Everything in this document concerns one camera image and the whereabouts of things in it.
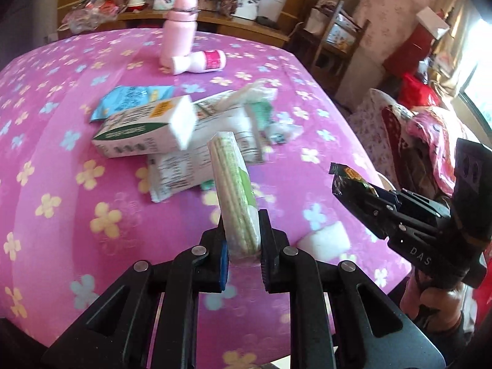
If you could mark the pink flowered cloth pile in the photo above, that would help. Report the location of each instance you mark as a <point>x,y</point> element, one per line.
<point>434,142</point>

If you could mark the red plastic bag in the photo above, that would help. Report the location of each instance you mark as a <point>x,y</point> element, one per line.
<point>419,90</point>

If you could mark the pink flowered blanket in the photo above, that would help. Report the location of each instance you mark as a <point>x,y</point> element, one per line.
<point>77,207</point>

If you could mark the clear plastic bag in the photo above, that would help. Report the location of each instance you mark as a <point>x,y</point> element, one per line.
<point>90,13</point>

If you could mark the white tissue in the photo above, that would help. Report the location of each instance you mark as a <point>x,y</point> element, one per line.
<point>324,240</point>

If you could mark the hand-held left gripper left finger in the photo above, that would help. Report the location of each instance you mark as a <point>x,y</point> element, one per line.
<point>223,265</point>

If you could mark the white green carton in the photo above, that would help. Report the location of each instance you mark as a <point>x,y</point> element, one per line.
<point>146,130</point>

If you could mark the green white wrapper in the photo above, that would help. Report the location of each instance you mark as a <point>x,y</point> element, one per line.
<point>261,115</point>

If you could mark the wooden chair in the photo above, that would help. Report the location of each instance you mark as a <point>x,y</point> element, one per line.
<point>338,46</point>

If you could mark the blue packet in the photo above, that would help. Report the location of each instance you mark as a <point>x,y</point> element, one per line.
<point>123,98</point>

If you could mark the small crumpled blue-white wrapper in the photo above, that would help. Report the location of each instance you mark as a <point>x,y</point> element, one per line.
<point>280,132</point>

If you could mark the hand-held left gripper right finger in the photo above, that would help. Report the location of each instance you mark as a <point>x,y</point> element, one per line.
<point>263,265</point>

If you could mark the white cardboard box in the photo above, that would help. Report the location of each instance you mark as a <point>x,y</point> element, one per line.
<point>432,21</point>

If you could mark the small white bottle pink label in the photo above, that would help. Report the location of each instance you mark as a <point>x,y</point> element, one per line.
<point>200,61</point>

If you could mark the white green crumpled packet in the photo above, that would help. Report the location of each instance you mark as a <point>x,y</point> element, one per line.
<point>230,121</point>

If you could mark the crumpled white wrapper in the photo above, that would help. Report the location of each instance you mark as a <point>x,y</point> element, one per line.
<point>250,92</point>

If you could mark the person's right hand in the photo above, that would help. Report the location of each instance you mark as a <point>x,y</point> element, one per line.
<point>438,303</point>

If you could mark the white printed plastic wrapper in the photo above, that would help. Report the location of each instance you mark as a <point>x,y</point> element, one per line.
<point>176,173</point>

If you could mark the white wafer packet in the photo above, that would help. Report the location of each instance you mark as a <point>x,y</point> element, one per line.
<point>234,200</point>

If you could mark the dark snack wrapper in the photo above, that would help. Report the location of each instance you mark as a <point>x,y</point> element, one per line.
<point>353,182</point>

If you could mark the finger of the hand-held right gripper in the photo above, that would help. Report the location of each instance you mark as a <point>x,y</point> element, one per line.
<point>415,203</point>
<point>369,211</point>

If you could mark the wooden headboard shelf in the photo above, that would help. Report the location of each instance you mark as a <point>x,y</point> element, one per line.
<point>215,23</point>

